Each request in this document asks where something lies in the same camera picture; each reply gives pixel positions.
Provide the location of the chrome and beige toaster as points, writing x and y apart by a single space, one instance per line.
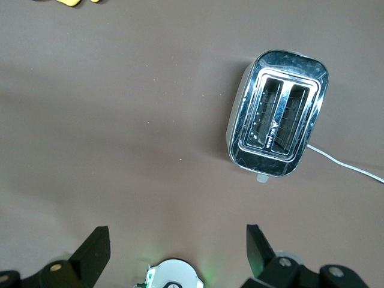
312 72

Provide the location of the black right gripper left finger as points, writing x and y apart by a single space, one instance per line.
87 264

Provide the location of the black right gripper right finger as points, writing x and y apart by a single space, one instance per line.
261 258

